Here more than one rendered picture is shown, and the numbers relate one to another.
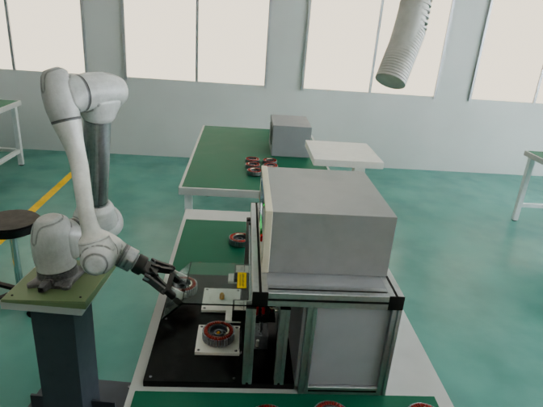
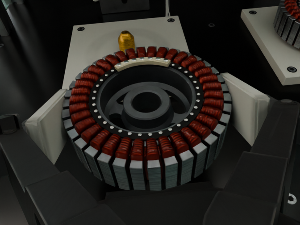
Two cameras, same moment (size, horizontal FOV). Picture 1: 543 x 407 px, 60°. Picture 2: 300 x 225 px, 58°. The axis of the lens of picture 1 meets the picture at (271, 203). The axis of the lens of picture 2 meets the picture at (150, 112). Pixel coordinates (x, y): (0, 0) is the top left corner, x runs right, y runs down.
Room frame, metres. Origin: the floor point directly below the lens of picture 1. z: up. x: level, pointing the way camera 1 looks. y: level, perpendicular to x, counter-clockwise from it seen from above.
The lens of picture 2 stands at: (1.55, 0.45, 0.98)
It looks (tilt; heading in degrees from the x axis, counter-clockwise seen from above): 48 degrees down; 273
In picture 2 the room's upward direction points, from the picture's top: 5 degrees counter-clockwise
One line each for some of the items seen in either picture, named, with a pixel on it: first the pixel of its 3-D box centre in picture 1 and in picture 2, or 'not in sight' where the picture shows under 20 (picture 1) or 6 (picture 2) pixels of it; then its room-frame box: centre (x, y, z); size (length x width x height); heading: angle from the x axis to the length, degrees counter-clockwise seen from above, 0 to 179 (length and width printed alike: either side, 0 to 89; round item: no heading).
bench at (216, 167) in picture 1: (256, 194); not in sight; (3.85, 0.14, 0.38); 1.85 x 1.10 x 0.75; 4
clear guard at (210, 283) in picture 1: (220, 290); not in sight; (1.26, 0.14, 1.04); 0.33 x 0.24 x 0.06; 94
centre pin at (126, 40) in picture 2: not in sight; (126, 42); (1.59, 0.17, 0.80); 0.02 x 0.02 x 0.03
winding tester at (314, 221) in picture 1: (318, 216); not in sight; (1.48, -0.16, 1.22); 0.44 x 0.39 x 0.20; 4
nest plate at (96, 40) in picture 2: (221, 300); (128, 55); (1.59, 0.17, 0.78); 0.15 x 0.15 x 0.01; 4
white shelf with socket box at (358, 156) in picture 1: (337, 190); not in sight; (2.41, -0.35, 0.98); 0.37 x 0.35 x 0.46; 4
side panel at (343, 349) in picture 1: (347, 350); not in sight; (1.17, -0.26, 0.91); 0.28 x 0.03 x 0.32; 94
